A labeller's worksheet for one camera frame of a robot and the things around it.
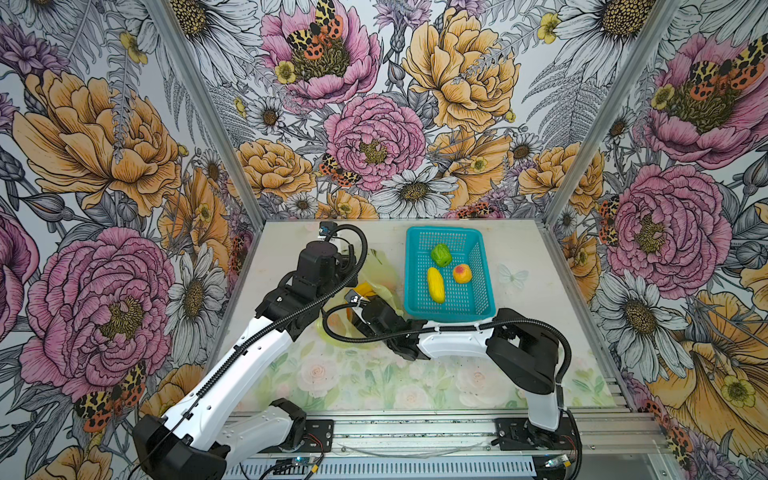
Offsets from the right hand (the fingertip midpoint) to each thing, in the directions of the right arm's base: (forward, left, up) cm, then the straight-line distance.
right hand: (365, 311), depth 88 cm
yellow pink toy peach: (+14, -31, -3) cm, 34 cm away
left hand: (+2, +3, +19) cm, 20 cm away
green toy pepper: (+23, -25, -3) cm, 34 cm away
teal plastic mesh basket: (+14, -26, -3) cm, 29 cm away
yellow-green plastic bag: (+7, -5, +10) cm, 13 cm away
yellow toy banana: (+12, -22, -5) cm, 26 cm away
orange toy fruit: (-2, -1, +14) cm, 15 cm away
